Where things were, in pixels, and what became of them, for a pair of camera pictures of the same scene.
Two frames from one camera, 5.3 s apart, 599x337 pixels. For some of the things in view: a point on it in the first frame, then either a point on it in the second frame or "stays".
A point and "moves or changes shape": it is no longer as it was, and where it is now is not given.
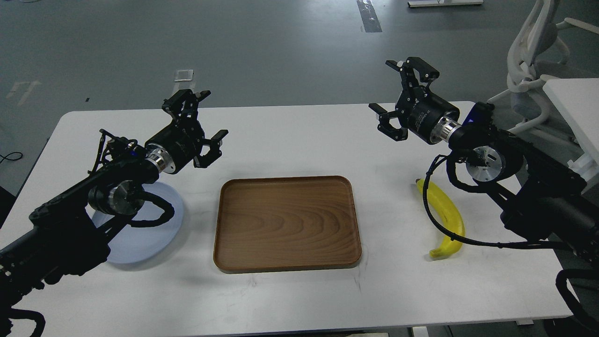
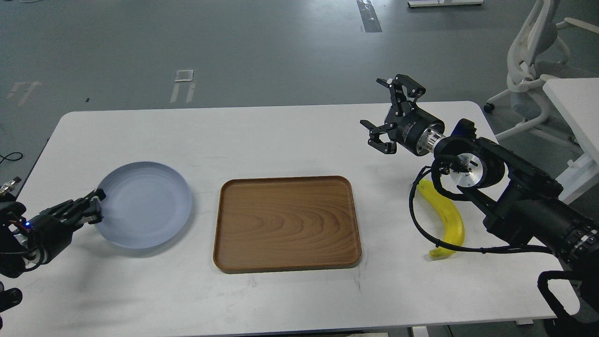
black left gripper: x=178 y=143 → x=49 y=233
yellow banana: x=450 y=217 stays
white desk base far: x=412 y=4 stays
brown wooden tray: x=283 y=223 stays
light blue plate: x=134 y=243 moves or changes shape
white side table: x=576 y=101 stays
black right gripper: x=418 y=108 → x=406 y=120
